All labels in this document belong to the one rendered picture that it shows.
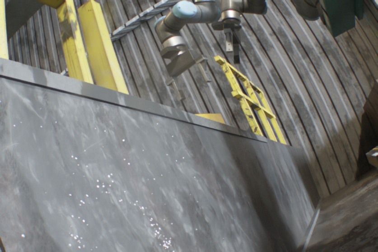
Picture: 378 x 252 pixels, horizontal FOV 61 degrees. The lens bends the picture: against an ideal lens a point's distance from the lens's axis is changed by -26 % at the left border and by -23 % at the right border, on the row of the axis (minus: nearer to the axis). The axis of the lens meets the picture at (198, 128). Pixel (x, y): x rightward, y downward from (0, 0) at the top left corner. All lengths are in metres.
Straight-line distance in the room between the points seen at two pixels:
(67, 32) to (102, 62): 0.17
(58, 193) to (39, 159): 0.06
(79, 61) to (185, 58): 0.59
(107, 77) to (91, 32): 0.18
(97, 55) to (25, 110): 0.62
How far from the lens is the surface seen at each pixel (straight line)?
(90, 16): 1.24
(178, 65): 1.57
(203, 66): 1.53
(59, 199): 0.54
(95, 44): 1.17
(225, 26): 1.71
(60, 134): 0.61
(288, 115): 4.76
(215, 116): 1.54
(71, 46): 1.14
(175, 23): 1.57
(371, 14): 1.61
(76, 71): 1.09
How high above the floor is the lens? 0.38
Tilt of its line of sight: 13 degrees up
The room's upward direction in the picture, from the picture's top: 24 degrees counter-clockwise
